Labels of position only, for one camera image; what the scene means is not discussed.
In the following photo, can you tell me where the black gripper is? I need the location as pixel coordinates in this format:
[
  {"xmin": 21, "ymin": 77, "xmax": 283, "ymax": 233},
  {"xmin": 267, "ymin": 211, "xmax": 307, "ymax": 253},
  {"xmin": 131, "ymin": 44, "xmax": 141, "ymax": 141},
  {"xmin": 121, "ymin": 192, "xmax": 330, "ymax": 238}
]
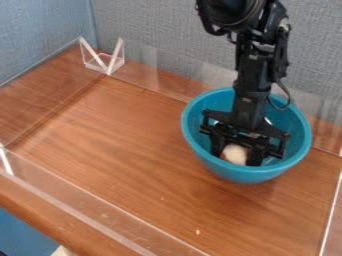
[{"xmin": 199, "ymin": 89, "xmax": 290, "ymax": 166}]

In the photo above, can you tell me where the clear acrylic barrier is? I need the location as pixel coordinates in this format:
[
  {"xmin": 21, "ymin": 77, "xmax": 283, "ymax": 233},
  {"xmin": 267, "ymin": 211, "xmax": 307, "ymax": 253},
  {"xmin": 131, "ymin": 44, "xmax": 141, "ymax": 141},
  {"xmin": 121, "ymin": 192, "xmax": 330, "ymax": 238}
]
[
  {"xmin": 0, "ymin": 145, "xmax": 209, "ymax": 256},
  {"xmin": 113, "ymin": 40, "xmax": 342, "ymax": 157}
]

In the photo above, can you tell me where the brown and white toy mushroom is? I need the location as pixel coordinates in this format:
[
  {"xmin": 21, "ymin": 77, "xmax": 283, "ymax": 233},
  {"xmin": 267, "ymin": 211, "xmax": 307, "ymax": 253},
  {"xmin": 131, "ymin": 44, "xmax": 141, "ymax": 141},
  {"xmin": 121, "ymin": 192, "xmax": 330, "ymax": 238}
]
[{"xmin": 220, "ymin": 144, "xmax": 248, "ymax": 165}]

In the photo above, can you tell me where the black cable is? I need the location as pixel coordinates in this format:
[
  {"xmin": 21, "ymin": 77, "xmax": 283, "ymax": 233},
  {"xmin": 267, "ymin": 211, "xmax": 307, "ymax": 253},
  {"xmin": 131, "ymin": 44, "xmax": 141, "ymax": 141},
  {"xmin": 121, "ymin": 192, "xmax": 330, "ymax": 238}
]
[{"xmin": 266, "ymin": 81, "xmax": 292, "ymax": 112}]

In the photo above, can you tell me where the clear acrylic corner bracket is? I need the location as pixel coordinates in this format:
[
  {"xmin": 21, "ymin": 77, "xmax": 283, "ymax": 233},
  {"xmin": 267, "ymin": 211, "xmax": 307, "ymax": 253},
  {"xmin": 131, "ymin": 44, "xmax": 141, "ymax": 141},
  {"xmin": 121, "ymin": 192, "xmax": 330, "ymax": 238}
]
[{"xmin": 79, "ymin": 37, "xmax": 125, "ymax": 76}]

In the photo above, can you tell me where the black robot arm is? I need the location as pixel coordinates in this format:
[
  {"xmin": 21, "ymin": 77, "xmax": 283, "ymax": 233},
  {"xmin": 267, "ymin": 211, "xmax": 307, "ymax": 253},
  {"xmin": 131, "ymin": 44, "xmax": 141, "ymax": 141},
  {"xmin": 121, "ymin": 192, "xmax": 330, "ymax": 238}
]
[{"xmin": 196, "ymin": 0, "xmax": 291, "ymax": 166}]

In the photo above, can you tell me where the blue plastic bowl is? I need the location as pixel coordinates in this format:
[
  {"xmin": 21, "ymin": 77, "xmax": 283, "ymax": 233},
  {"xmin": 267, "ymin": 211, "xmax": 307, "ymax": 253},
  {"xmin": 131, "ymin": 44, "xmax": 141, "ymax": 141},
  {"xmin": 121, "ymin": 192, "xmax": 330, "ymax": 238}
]
[{"xmin": 180, "ymin": 87, "xmax": 312, "ymax": 184}]

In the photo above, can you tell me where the clear acrylic back barrier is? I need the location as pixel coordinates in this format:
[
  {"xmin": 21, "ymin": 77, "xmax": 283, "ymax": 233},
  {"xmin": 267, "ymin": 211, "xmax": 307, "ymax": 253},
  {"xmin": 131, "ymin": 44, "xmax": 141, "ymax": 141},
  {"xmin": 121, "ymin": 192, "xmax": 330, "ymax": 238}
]
[{"xmin": 113, "ymin": 40, "xmax": 342, "ymax": 157}]

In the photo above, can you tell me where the clear acrylic front barrier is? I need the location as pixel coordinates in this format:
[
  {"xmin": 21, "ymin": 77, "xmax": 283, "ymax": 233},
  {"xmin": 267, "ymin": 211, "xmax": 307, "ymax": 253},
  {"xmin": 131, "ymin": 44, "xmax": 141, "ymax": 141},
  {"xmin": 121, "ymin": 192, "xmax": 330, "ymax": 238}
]
[{"xmin": 0, "ymin": 145, "xmax": 209, "ymax": 256}]

